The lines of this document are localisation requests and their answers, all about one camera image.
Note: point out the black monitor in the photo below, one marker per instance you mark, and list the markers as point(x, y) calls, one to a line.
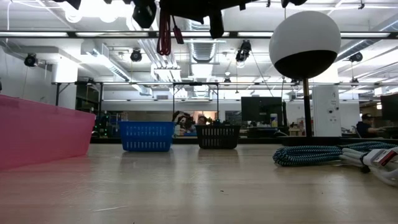
point(261, 110)
point(390, 107)

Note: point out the white globe lamp black stand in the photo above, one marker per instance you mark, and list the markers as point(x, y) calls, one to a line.
point(304, 40)

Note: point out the black ceiling spotlight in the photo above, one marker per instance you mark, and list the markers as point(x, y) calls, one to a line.
point(136, 55)
point(356, 57)
point(243, 51)
point(30, 60)

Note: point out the white pillar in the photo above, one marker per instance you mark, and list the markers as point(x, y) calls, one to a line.
point(326, 109)

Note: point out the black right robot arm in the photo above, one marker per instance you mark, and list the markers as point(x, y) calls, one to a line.
point(293, 2)

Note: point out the background black workstation frame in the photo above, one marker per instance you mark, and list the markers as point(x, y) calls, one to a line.
point(195, 84)

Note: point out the blue plastic basket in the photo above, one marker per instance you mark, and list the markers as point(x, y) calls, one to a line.
point(146, 137)

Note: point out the person behind baskets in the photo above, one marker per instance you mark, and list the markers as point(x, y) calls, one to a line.
point(202, 120)

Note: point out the white canister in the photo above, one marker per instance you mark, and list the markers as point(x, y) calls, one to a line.
point(273, 120)

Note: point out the pink plastic bin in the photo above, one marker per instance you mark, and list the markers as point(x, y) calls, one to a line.
point(43, 133)

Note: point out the black plastic basket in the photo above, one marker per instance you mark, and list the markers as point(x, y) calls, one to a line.
point(217, 137)

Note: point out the seated person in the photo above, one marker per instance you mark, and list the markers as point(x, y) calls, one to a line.
point(367, 127)

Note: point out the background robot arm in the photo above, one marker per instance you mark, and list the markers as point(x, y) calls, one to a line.
point(183, 123)

